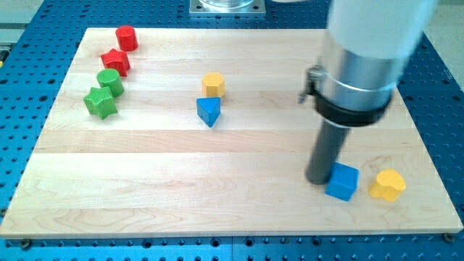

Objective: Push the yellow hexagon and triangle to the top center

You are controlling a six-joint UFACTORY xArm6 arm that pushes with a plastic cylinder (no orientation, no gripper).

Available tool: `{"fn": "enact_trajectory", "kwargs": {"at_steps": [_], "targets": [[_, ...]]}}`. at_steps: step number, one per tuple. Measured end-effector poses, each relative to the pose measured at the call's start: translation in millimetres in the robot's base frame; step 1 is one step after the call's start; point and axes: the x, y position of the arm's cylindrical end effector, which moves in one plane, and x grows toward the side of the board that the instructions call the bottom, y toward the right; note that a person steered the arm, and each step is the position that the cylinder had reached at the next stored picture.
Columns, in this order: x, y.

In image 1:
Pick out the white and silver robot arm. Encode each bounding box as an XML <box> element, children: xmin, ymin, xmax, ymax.
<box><xmin>299</xmin><ymin>0</ymin><xmax>438</xmax><ymax>128</ymax></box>

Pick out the blue triangle block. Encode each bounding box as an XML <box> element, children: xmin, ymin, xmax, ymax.
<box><xmin>196</xmin><ymin>97</ymin><xmax>221</xmax><ymax>128</ymax></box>

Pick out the yellow hexagon block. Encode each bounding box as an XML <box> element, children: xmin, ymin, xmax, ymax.
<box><xmin>202</xmin><ymin>72</ymin><xmax>225</xmax><ymax>97</ymax></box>

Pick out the light wooden board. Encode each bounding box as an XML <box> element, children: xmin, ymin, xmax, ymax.
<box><xmin>1</xmin><ymin>28</ymin><xmax>463</xmax><ymax>239</ymax></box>

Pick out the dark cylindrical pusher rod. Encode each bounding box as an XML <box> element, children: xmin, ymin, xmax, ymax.
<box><xmin>306</xmin><ymin>120</ymin><xmax>350</xmax><ymax>185</ymax></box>

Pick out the blue cube block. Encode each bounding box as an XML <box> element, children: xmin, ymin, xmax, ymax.
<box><xmin>326</xmin><ymin>162</ymin><xmax>360</xmax><ymax>202</ymax></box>

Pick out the red star block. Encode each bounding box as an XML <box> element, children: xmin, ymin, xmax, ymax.
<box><xmin>101</xmin><ymin>49</ymin><xmax>131</xmax><ymax>77</ymax></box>

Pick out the green cylinder block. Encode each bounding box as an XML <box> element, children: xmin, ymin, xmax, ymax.
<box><xmin>96</xmin><ymin>68</ymin><xmax>124</xmax><ymax>97</ymax></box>

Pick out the green star block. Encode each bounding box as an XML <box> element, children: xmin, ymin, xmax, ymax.
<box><xmin>83</xmin><ymin>86</ymin><xmax>117</xmax><ymax>120</ymax></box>

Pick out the red cylinder block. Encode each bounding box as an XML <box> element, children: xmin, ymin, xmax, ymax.
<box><xmin>115</xmin><ymin>25</ymin><xmax>138</xmax><ymax>51</ymax></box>

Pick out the yellow heart block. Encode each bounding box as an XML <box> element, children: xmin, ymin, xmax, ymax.
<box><xmin>368</xmin><ymin>168</ymin><xmax>407</xmax><ymax>202</ymax></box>

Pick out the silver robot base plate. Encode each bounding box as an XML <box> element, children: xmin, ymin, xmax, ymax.
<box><xmin>188</xmin><ymin>0</ymin><xmax>266</xmax><ymax>17</ymax></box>

